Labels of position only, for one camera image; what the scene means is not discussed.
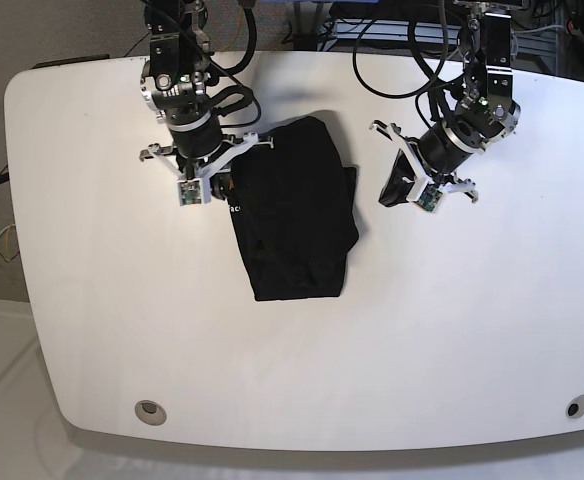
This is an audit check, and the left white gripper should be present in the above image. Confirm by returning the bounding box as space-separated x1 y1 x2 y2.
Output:
370 120 480 207

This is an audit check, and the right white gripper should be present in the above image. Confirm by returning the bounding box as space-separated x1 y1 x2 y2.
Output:
139 132 274 199

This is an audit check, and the black T-shirt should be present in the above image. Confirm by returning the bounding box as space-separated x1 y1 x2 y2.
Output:
227 116 359 302

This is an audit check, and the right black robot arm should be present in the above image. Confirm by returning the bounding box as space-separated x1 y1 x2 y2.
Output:
139 1 274 206

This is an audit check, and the left table grommet hole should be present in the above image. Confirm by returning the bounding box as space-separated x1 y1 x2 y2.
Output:
134 400 167 426

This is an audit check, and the table grommet hole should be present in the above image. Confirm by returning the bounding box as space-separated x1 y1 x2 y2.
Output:
134 400 167 426
566 394 584 419

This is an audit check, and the right table grommet hole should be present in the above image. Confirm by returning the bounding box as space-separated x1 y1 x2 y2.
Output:
566 394 584 419

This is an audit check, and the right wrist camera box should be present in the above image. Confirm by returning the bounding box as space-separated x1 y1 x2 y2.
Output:
177 178 212 206

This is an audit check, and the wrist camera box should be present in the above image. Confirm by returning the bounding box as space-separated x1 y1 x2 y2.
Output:
407 179 444 213
177 178 212 206

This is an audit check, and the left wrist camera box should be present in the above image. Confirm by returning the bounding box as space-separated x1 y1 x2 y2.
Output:
407 179 444 213

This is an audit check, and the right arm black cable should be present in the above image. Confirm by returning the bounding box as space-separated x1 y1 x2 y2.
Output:
206 0 264 131

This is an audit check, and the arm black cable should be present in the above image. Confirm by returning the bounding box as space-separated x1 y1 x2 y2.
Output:
352 0 468 101
206 0 264 131

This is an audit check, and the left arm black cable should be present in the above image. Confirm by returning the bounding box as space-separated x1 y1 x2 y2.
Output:
352 0 468 101

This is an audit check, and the aluminium frame rail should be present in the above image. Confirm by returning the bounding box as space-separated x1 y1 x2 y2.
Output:
286 0 558 53

